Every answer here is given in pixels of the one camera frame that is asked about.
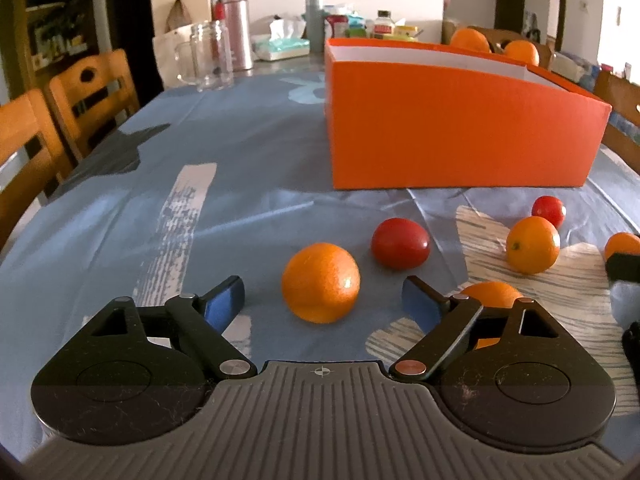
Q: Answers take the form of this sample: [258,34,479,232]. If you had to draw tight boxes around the large red tomato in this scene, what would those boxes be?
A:
[371,217,431,269]

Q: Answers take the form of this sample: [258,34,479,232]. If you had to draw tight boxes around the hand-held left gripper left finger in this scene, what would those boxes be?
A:
[82,275,258,381]

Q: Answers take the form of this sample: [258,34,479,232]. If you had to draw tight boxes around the orange cardboard box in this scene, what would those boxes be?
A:
[323,37,613,191]

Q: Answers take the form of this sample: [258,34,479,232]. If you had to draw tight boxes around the grey bottle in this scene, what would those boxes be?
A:
[305,0,327,54]

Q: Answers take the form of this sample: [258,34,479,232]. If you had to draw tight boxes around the white crumpled tissue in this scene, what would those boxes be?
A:
[267,16,306,41]

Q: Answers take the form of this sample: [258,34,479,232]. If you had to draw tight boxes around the pink thermos flask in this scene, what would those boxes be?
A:
[221,0,254,72]

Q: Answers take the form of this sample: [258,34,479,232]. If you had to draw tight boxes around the wooden chair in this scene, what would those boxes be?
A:
[0,89,71,251]
[44,48,141,161]
[592,70,640,171]
[467,25,552,68]

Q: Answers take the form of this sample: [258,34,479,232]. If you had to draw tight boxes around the small red tomato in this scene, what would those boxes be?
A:
[531,195,567,229]

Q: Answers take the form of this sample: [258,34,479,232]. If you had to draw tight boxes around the teal tissue pack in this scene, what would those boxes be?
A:
[252,35,311,62]

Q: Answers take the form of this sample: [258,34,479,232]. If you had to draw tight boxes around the dark bottle white label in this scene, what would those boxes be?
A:
[372,10,396,41]

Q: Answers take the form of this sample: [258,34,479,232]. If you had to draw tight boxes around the wooden shelf cabinet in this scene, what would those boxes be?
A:
[10,0,108,91]

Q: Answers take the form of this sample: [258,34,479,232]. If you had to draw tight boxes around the red snack canister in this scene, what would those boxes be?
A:
[325,14,350,39]

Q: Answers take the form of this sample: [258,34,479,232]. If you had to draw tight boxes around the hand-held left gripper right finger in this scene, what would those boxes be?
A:
[389,275,571,383]

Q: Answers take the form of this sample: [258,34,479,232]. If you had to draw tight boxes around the clear glass jar mug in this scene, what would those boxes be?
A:
[175,20,234,93]

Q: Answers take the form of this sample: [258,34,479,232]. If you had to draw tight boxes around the white tote bag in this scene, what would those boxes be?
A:
[151,24,193,92]

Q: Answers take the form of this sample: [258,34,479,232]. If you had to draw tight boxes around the blue printed tablecloth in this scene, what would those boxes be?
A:
[0,67,640,461]

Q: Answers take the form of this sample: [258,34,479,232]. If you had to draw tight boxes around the large orange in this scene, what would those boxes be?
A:
[281,242,361,324]

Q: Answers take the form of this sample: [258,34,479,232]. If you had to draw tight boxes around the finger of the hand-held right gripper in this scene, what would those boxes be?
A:
[604,252,640,283]
[621,321,640,362]

